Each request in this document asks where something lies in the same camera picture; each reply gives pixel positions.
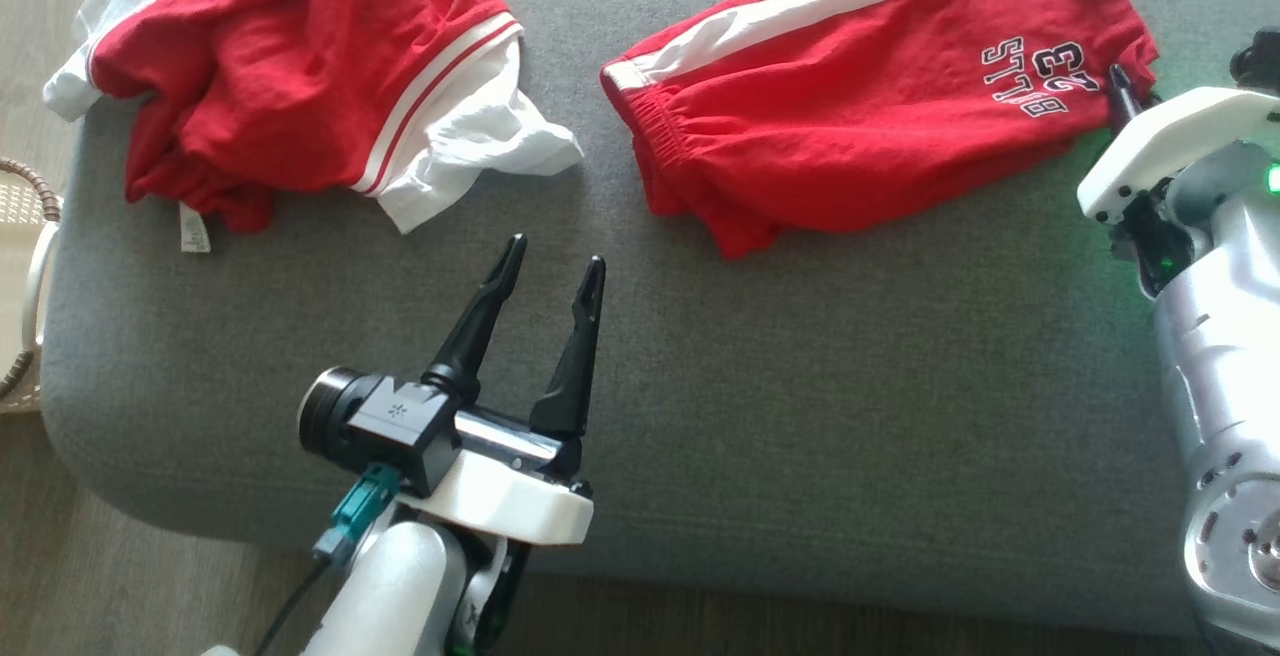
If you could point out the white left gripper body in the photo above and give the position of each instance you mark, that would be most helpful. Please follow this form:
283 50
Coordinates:
500 496

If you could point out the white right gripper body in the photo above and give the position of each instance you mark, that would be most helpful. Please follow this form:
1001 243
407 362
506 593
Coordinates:
1170 136

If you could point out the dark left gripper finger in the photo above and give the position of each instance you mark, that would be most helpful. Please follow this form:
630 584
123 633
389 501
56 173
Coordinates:
575 366
475 336

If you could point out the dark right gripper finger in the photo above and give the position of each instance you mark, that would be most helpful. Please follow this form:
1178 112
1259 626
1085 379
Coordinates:
1124 101

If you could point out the red shorts with white print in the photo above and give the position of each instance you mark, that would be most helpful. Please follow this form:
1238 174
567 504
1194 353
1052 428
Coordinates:
850 106

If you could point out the red and white t-shirt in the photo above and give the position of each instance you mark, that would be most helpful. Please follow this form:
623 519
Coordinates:
300 56

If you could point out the grey fabric sofa seat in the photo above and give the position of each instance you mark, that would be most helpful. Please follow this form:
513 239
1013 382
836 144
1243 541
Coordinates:
850 386

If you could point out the woven wicker laundry basket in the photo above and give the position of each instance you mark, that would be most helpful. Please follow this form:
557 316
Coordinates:
20 206

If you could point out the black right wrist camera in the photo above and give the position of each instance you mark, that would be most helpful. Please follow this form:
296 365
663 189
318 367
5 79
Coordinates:
1260 56

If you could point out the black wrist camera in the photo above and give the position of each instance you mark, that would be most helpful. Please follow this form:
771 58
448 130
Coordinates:
1260 56
390 426

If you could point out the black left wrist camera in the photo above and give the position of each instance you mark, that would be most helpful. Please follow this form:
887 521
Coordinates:
390 426

